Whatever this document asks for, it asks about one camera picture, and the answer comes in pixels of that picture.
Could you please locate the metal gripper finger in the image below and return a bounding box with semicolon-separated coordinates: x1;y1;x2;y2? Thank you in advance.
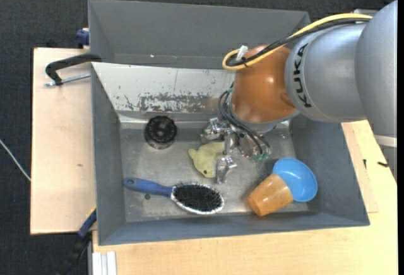
215;156;239;185
200;117;229;144

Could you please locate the yellow toy animal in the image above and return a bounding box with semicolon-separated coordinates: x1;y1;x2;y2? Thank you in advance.
187;141;227;178

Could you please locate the blue plastic bowl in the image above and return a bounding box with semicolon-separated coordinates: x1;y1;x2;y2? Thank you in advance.
271;157;319;203

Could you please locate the black ribbed round disc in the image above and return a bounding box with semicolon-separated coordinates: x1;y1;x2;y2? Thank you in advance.
143;115;178;150

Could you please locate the grey metal bin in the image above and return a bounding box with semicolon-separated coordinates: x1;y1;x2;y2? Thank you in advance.
87;0;371;247

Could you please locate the orange plastic cup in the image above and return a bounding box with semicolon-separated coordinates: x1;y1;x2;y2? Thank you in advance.
247;173;295;218

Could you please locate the blue hairbrush with black bristles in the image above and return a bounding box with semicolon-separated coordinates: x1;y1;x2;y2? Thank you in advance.
122;177;225;216

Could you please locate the pale wood board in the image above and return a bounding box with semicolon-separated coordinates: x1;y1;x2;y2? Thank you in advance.
30;47;97;235

